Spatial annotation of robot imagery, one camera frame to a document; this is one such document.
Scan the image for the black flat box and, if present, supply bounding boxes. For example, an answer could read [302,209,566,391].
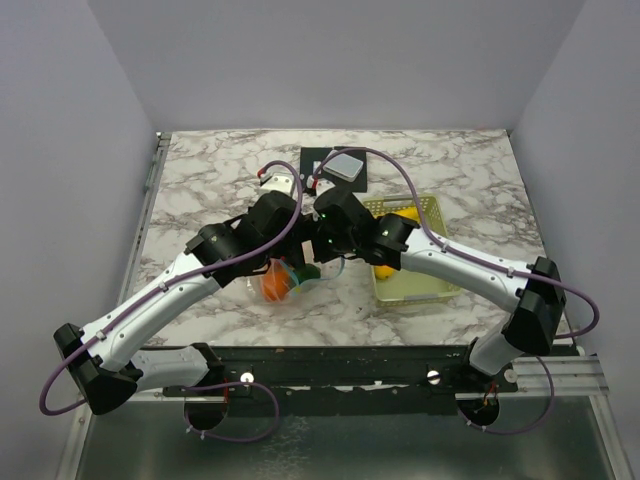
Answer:
[299,146,368,193]

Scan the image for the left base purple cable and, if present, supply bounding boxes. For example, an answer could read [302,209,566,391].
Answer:
[183,382,280,444]

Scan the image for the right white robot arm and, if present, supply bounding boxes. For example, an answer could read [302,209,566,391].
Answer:
[312,188,566,391]

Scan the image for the pale green plastic basket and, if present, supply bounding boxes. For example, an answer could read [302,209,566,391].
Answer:
[363,194,462,307]

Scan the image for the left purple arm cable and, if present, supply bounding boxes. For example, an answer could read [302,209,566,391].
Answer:
[39,159,306,417]

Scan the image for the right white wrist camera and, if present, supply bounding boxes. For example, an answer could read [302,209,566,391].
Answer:
[305,175,335,197]

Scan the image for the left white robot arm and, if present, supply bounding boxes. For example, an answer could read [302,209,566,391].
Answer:
[53,191,303,415]

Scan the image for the clear zip top bag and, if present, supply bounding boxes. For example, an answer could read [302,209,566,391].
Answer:
[246,257,346,305]

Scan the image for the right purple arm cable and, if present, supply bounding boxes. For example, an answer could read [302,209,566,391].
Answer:
[309,147,601,341]

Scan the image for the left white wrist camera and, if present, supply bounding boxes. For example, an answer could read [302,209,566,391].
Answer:
[257,170,296,197]

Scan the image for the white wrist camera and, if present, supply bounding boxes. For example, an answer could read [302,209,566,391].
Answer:
[257,170,296,197]
[305,175,335,197]

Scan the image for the green lime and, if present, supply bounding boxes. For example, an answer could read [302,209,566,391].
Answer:
[294,263,321,284]

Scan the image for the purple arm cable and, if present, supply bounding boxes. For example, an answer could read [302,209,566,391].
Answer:
[309,147,601,341]
[39,159,306,417]

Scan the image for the yellow banana bunch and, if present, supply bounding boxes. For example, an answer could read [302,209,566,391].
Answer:
[394,207,421,223]

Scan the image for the black metal base rail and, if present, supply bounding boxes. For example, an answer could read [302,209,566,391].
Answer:
[119,343,591,419]

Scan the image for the grey white small box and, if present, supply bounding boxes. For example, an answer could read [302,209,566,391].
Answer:
[323,154,364,183]

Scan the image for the orange tangerine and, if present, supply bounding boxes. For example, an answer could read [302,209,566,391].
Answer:
[260,265,292,302]

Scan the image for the yellow orange mango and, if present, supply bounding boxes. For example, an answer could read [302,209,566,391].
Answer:
[373,265,396,281]

